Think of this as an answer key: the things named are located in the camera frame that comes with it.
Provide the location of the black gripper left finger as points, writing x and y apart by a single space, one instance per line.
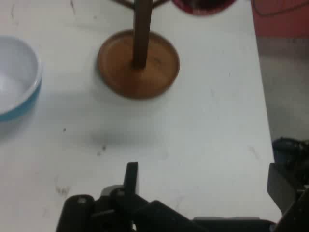
116 212

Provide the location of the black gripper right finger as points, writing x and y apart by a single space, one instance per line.
297 210

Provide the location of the red mug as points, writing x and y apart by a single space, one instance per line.
193 10

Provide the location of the wooden mug tree stand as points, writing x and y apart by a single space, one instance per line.
144 79

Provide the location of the white bowl with blue outside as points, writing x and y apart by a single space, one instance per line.
17 72

